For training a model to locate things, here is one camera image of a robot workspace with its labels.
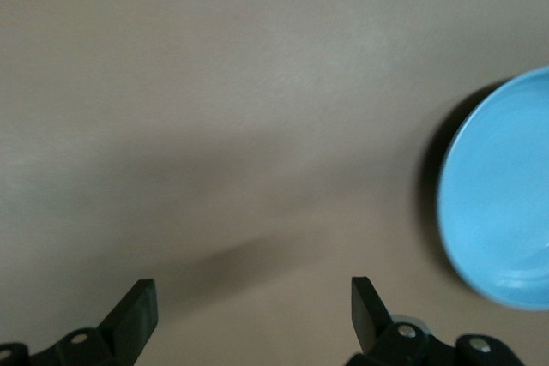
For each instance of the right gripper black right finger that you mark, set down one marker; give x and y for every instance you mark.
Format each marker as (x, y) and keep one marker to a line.
(369, 323)

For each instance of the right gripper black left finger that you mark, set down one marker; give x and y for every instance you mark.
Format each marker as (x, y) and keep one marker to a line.
(133, 319)

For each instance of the blue plate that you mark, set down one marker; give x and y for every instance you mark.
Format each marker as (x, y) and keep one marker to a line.
(502, 190)

